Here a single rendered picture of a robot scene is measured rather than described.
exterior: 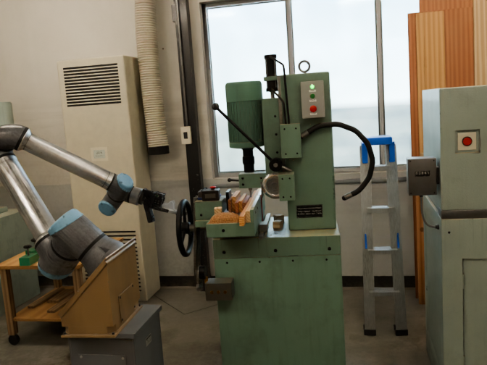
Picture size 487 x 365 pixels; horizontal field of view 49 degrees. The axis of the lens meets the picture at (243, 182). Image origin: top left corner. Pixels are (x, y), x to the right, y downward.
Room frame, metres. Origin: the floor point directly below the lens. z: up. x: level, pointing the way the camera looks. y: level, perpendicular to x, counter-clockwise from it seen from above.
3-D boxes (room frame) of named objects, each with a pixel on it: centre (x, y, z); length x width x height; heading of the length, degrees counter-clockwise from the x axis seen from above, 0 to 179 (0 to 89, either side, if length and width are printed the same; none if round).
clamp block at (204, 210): (2.58, 0.16, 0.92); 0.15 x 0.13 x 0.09; 173
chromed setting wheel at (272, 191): (2.45, -0.14, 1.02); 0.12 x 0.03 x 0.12; 83
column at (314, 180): (2.56, -0.32, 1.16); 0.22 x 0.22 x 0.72; 83
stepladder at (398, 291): (3.12, -0.79, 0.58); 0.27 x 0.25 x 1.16; 170
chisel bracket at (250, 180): (2.59, -0.05, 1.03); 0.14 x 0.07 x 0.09; 83
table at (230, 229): (2.57, 0.08, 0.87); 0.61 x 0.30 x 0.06; 173
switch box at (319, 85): (2.41, -0.33, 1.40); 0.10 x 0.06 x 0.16; 83
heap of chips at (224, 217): (2.32, 0.09, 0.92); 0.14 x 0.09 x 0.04; 83
